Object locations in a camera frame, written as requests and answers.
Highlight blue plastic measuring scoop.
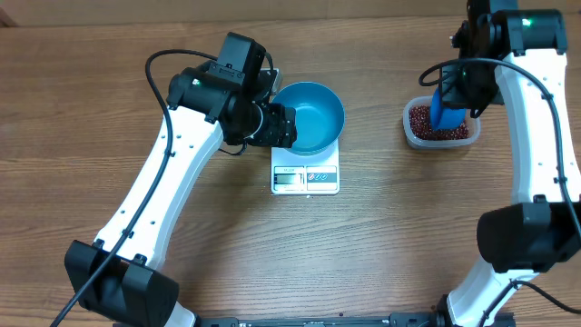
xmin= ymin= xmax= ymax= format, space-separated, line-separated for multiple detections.
xmin=429 ymin=88 xmax=466 ymax=131

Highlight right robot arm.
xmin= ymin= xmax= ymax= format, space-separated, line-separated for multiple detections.
xmin=431 ymin=0 xmax=580 ymax=326

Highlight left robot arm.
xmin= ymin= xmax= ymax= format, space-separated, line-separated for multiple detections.
xmin=64 ymin=32 xmax=297 ymax=326

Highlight teal metal bowl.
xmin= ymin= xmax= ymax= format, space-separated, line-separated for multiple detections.
xmin=272 ymin=82 xmax=346 ymax=155

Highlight white digital kitchen scale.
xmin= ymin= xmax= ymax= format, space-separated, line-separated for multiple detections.
xmin=271 ymin=140 xmax=340 ymax=196

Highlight red adzuki beans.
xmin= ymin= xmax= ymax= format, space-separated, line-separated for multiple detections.
xmin=409 ymin=105 xmax=469 ymax=141

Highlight clear plastic food container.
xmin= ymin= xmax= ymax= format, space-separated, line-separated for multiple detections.
xmin=402 ymin=96 xmax=481 ymax=150

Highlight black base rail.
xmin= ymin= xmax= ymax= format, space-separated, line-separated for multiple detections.
xmin=112 ymin=311 xmax=517 ymax=327

